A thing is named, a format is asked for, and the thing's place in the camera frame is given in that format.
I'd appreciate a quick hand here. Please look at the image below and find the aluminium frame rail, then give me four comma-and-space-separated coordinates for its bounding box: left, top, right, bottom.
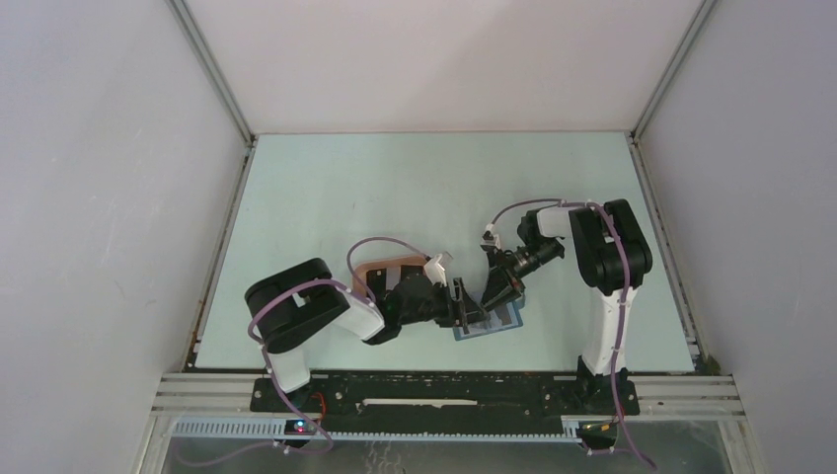
146, 372, 747, 446

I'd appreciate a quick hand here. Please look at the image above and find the pink oval tray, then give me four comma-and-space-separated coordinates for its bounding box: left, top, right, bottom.
348, 254, 429, 307

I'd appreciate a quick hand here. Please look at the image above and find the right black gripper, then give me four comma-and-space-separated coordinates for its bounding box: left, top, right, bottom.
481, 238, 562, 312

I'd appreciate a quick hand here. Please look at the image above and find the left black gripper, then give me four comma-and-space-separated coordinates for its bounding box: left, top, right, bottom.
399, 276, 489, 327

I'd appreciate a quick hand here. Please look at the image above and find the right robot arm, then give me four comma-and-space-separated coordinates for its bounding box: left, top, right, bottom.
481, 198, 653, 413

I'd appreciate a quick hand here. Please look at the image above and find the blue card holder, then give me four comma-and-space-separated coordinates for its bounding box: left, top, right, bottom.
453, 296, 526, 342

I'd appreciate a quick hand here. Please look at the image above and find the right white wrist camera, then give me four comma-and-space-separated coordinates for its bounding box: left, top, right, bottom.
480, 223, 502, 252

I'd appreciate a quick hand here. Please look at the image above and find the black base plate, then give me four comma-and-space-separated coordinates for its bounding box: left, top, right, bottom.
250, 370, 641, 436

